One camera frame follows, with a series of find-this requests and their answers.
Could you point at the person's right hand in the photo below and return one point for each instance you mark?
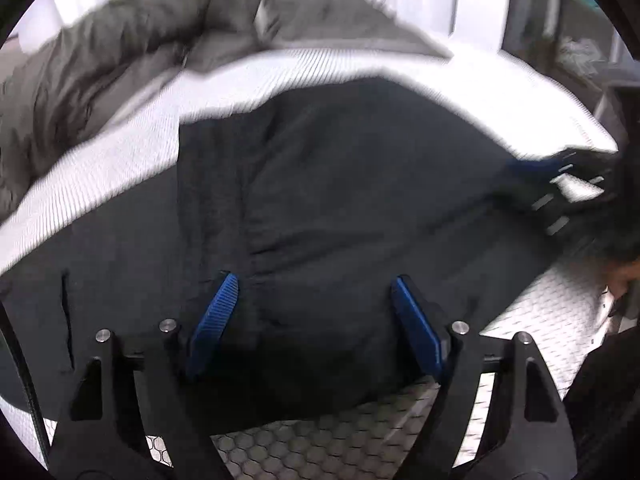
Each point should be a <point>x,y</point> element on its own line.
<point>625,280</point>

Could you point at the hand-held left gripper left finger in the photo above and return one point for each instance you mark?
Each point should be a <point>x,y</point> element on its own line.
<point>215,320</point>

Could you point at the glass door wardrobe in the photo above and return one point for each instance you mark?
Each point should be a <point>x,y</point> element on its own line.
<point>560,20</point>

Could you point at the white crumpled clothes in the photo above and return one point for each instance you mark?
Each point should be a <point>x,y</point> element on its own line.
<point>582,57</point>

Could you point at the black pants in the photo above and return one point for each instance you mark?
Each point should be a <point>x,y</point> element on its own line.
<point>350,200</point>

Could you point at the person's black clothing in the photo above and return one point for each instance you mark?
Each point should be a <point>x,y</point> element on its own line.
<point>610,410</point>

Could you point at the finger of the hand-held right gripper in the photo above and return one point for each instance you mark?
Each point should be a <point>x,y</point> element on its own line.
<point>535,166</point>

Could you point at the olive grey duvet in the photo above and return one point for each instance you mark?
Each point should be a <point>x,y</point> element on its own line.
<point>125,60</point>

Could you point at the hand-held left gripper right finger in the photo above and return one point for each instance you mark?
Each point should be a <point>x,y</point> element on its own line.
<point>417,325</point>

